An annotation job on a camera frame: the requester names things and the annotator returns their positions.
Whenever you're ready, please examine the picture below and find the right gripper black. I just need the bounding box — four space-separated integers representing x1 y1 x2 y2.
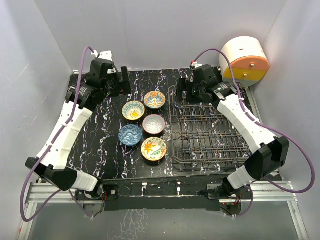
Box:
175 78 205 105

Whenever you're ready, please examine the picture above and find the red rim grey pattern bowl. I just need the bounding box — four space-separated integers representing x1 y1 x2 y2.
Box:
142 114 166 135

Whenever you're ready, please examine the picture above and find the blue wave pattern bowl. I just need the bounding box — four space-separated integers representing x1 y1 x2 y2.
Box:
118 124 143 147

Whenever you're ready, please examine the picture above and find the orange flower leaf bowl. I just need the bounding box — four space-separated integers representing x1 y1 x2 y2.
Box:
141 137 167 162

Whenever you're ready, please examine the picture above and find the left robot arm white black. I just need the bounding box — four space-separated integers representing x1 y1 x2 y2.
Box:
25 58 131 200

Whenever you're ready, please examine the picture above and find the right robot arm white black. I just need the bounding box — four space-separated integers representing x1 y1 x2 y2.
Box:
177 62 290 199

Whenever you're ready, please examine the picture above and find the yellow sun pattern bowl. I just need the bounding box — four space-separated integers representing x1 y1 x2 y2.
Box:
122 101 146 121

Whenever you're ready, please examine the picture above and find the orange blue floral bowl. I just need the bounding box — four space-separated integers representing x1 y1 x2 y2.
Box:
143 91 166 110

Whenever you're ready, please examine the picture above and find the white round drawer cabinet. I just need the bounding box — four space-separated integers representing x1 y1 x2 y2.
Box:
219 36 270 88

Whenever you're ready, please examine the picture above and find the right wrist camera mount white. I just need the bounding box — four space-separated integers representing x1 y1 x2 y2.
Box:
190 60 203 70

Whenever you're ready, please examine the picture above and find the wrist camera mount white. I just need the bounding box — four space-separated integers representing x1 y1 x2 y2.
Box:
190 60 203 70
91 50 113 61

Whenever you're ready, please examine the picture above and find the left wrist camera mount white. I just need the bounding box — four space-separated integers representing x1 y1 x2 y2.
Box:
91 50 113 61

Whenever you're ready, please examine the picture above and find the grey wire dish rack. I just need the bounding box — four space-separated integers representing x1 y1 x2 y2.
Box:
167 86 251 168

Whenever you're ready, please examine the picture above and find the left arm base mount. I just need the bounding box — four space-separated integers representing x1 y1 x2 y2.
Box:
74 184 119 215

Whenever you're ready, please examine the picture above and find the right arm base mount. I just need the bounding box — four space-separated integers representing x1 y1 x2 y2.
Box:
197 183 254 218

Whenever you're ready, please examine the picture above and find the aluminium frame rail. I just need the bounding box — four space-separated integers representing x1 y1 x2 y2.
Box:
24 179 309 240

